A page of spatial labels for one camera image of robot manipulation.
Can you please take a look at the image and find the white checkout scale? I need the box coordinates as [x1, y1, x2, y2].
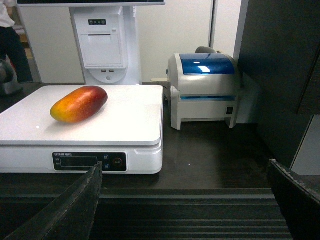
[0, 85, 164, 174]

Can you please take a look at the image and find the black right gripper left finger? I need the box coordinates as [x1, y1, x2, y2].
[6, 161, 103, 240]

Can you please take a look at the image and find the dark red mango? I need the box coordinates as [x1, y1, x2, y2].
[50, 86, 108, 124]

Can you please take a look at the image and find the person in white shirt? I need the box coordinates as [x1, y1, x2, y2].
[0, 0, 34, 83]

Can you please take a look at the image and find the white POS terminal stand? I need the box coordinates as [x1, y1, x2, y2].
[18, 0, 165, 85]

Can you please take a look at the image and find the black checkout counter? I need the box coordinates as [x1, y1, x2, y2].
[0, 83, 291, 240]

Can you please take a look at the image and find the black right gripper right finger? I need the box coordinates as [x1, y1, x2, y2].
[267, 159, 320, 240]

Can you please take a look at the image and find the white blue label printer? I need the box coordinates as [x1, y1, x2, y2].
[167, 52, 240, 130]

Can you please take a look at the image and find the grey office chair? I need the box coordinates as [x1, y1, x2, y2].
[195, 46, 217, 54]

